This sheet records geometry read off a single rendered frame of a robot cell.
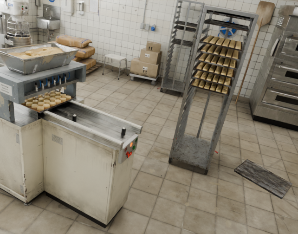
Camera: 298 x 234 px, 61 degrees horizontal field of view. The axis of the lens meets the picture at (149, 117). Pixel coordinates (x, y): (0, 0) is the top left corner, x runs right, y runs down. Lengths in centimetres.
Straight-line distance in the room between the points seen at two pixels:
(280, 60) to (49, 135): 388
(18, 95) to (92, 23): 470
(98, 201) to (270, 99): 369
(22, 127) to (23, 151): 21
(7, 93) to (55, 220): 113
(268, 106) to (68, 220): 389
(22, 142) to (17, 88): 43
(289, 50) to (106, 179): 375
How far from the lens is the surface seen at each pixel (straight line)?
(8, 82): 198
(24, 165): 225
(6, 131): 223
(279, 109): 511
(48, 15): 705
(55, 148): 219
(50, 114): 208
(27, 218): 251
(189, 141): 346
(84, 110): 223
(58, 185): 240
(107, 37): 632
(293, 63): 491
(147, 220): 249
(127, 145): 187
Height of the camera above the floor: 185
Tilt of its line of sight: 26 degrees down
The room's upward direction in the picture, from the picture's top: 10 degrees clockwise
